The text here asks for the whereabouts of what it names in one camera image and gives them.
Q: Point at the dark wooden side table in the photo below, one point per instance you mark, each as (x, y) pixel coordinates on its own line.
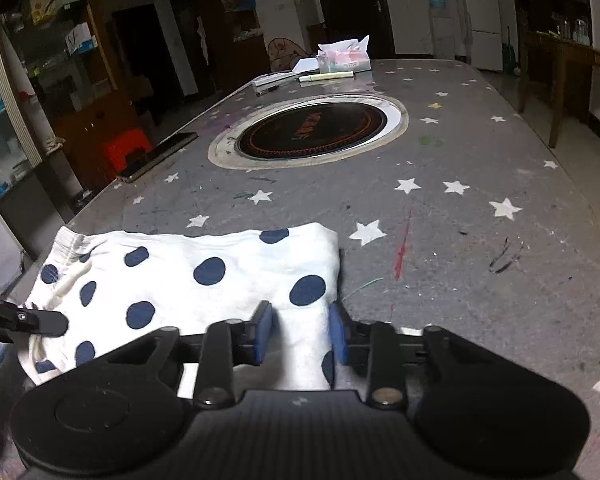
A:
(564, 53)

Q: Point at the white refrigerator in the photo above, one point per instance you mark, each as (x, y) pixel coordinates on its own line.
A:
(483, 34)

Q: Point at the white paper sheets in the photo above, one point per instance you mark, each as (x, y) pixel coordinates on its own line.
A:
(306, 65)

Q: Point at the water dispenser with blue bottle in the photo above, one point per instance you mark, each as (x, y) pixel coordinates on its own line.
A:
(442, 29)

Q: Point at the dark wall shelf unit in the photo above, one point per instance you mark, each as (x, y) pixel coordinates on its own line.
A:
(550, 0)

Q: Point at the white navy polka dot garment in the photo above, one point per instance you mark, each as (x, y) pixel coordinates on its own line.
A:
(118, 286)

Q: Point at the black smartphone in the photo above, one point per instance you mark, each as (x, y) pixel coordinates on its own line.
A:
(139, 162)

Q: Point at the glass display cabinet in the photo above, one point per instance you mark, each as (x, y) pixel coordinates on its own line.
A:
(65, 51)

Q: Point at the tissue pack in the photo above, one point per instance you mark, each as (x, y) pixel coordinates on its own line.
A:
(344, 56)

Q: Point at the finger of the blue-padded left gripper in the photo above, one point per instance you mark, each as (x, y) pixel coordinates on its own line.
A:
(14, 319)

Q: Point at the white pen box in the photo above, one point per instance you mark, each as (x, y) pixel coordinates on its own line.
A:
(325, 77)

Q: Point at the white remote control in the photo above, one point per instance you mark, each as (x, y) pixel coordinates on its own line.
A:
(273, 79)

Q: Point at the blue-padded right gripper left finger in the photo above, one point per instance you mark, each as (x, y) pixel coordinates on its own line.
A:
(228, 344)

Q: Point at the red plastic stool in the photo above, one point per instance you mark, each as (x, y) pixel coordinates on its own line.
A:
(116, 152)

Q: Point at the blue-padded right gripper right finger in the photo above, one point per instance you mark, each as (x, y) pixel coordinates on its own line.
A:
(373, 347)

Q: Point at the round induction cooktop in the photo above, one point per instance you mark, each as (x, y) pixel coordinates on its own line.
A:
(310, 131)

